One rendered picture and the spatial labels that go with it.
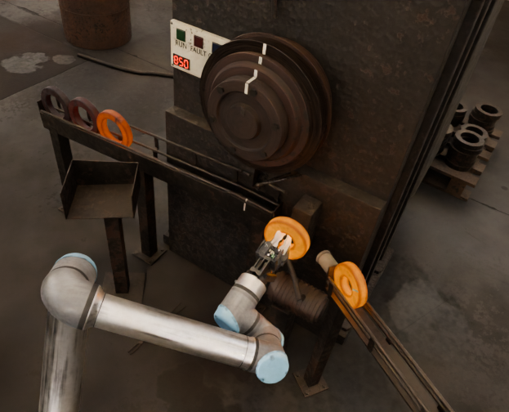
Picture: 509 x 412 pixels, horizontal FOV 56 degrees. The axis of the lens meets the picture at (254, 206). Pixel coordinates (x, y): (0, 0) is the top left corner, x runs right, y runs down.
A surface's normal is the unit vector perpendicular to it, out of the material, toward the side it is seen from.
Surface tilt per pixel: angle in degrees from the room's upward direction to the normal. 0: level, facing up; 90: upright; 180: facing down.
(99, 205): 5
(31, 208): 0
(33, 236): 0
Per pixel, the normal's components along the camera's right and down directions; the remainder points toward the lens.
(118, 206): 0.01, -0.73
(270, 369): 0.23, 0.26
